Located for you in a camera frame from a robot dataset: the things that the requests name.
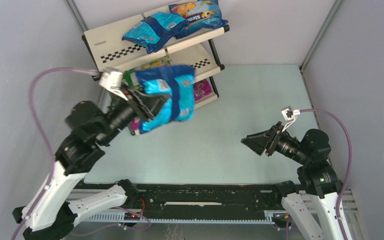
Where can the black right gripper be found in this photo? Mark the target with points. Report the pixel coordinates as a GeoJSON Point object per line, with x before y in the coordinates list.
{"type": "Point", "coordinates": [273, 138]}

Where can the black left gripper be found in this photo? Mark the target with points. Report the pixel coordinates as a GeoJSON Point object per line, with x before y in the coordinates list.
{"type": "Point", "coordinates": [136, 104]}

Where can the magenta grape candy bag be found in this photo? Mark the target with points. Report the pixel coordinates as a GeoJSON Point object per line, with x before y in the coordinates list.
{"type": "Point", "coordinates": [201, 89]}
{"type": "Point", "coordinates": [134, 126]}

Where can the green candy bag nutrition side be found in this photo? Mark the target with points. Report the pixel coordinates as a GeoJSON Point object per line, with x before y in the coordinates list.
{"type": "Point", "coordinates": [129, 77]}

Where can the teal blue candy bag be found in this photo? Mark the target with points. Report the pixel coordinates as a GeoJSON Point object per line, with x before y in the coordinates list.
{"type": "Point", "coordinates": [175, 82]}
{"type": "Point", "coordinates": [154, 31]}

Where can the green Fox's candy bag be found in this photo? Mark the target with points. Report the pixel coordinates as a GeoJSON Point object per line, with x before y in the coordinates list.
{"type": "Point", "coordinates": [163, 61]}

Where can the blue fruit candy bag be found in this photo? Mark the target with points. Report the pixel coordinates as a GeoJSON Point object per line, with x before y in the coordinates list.
{"type": "Point", "coordinates": [201, 14]}

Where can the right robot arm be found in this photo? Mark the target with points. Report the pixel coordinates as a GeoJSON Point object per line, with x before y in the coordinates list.
{"type": "Point", "coordinates": [316, 176]}

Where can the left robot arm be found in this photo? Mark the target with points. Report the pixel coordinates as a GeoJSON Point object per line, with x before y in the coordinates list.
{"type": "Point", "coordinates": [50, 215]}

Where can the beige three-tier shelf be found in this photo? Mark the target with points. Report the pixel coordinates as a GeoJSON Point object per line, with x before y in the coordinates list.
{"type": "Point", "coordinates": [108, 50]}

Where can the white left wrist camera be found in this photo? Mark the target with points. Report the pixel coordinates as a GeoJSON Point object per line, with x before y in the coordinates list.
{"type": "Point", "coordinates": [111, 80]}

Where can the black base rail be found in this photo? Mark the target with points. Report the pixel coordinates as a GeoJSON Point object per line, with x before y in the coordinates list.
{"type": "Point", "coordinates": [205, 202]}

